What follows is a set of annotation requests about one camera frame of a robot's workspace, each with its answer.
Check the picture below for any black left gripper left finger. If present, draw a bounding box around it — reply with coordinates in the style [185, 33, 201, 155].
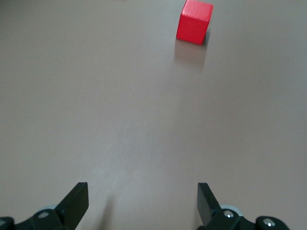
[0, 182, 90, 230]

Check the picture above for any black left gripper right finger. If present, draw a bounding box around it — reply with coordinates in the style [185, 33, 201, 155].
[196, 182, 291, 230]

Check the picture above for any red wooden block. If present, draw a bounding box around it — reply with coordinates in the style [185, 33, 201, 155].
[176, 0, 214, 46]

